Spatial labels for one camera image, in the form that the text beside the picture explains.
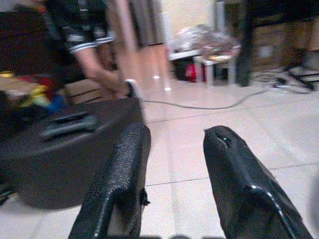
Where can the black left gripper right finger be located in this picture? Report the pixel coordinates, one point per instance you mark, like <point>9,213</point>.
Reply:
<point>236,179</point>

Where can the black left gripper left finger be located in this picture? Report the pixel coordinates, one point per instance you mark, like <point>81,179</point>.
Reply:
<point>119,169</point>

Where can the person's hand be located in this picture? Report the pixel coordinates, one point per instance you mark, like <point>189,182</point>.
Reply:
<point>117,84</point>

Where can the black rounded case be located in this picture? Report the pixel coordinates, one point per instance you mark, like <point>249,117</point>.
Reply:
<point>49,169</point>

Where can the small brown cardboard box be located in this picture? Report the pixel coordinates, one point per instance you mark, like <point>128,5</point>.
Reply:
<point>84,92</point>

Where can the brown wooden door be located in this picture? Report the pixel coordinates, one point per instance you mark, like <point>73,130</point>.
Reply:
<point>149,64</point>

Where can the colourful toy pile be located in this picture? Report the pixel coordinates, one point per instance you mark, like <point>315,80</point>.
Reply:
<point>37,97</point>

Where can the red bag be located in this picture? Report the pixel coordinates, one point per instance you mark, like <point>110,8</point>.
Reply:
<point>195,72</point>

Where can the low white side table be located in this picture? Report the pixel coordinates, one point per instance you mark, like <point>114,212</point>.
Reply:
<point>211,58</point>

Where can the large brown cardboard box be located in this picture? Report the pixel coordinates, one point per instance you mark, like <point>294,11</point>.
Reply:
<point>274,44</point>

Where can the clear plastic bag pile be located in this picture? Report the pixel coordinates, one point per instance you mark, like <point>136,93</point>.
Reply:
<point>204,39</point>

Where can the person in black striped shirt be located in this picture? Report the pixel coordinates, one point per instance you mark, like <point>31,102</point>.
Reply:
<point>74,20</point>

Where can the black metal rack frame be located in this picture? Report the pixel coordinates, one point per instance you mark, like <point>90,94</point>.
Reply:
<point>305,80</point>

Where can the thick black post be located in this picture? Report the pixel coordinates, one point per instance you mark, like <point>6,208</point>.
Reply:
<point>245,42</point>

